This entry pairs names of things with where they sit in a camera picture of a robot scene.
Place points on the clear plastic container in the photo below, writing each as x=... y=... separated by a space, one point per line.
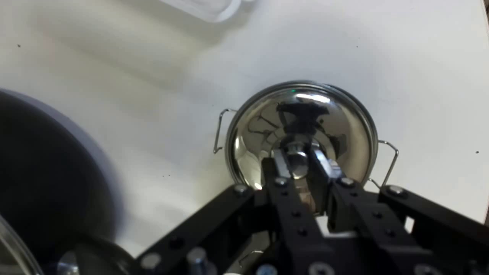
x=207 y=7

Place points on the large black cooking pot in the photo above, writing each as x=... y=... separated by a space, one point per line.
x=50 y=172

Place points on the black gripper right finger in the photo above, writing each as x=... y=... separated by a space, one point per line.
x=386 y=223

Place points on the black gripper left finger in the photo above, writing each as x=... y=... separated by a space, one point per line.
x=284 y=218

